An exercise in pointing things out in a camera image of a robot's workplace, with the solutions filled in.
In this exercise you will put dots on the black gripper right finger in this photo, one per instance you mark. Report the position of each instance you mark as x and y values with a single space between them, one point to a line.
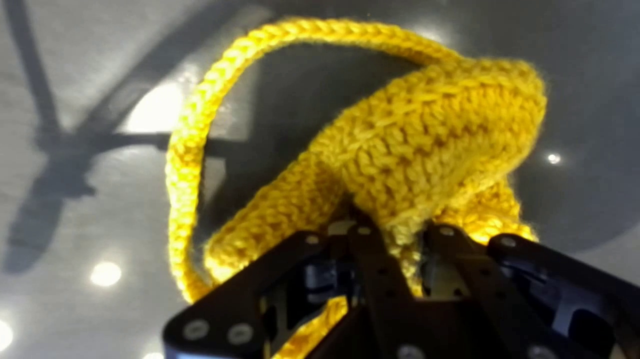
481 280

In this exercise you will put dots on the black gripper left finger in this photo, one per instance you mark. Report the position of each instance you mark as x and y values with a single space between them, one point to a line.
380 280

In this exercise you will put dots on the yellow crocheted towel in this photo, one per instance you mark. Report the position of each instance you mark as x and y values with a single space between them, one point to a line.
432 132

